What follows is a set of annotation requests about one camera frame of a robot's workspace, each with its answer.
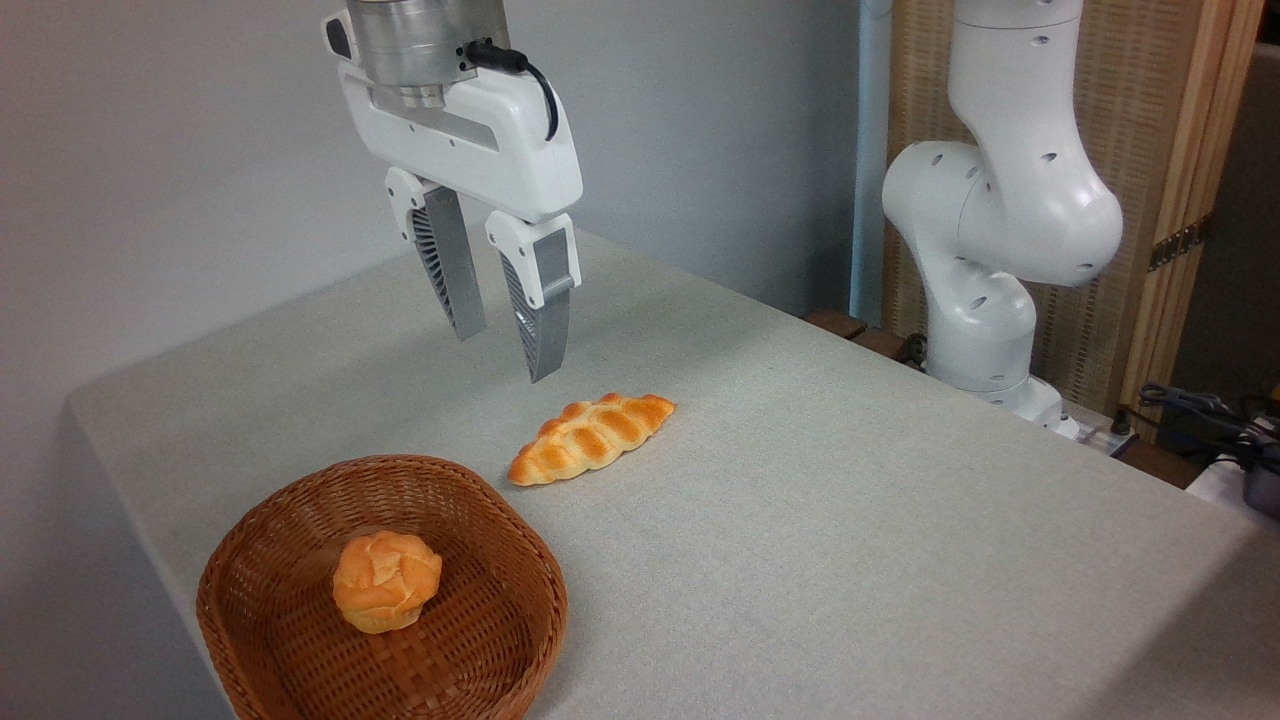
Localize grey tablecloth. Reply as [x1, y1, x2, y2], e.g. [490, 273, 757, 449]
[65, 205, 1280, 720]

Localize round orange bread roll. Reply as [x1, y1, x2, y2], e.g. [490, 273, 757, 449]
[331, 529, 444, 636]

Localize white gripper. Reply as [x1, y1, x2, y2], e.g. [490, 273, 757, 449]
[321, 9, 585, 385]

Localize brown wooden furniture edge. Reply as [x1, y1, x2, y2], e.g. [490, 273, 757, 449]
[802, 308, 927, 373]

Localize white power strip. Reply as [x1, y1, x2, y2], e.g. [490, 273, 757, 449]
[1058, 404, 1141, 460]

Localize brown woven wicker basket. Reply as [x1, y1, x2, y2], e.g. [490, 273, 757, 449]
[195, 454, 570, 720]

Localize wooden folding screen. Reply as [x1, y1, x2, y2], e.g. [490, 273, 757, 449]
[882, 0, 1267, 419]

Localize long braided bread loaf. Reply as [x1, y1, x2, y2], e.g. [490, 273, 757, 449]
[507, 391, 678, 489]

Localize metal screen hinge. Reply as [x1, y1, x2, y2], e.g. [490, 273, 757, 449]
[1148, 213, 1214, 273]

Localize bundle of dark cables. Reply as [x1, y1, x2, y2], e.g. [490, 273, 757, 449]
[1137, 382, 1280, 456]

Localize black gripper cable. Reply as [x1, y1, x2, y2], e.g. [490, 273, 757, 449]
[464, 39, 562, 143]

